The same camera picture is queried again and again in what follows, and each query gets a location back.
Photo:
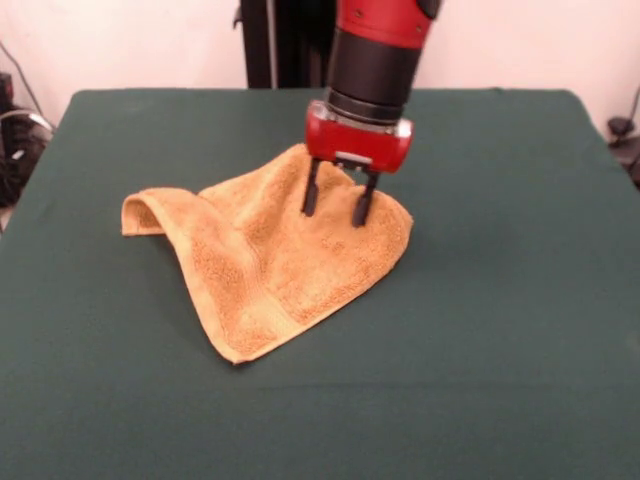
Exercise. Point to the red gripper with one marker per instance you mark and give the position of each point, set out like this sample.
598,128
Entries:
355,142

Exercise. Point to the orange terry towel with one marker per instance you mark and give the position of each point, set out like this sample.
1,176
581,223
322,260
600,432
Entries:
300,280

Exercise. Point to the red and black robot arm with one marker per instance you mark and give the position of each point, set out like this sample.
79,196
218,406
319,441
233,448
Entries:
375,70

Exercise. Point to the dark green table cloth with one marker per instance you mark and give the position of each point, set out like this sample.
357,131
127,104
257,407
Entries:
150,400

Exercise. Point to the dark stand base with knob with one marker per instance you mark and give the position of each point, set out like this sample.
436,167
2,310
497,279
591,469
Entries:
625,145

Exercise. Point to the black equipment pile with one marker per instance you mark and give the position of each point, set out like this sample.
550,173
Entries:
15,150

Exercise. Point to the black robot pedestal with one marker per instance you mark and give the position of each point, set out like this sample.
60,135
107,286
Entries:
260,50

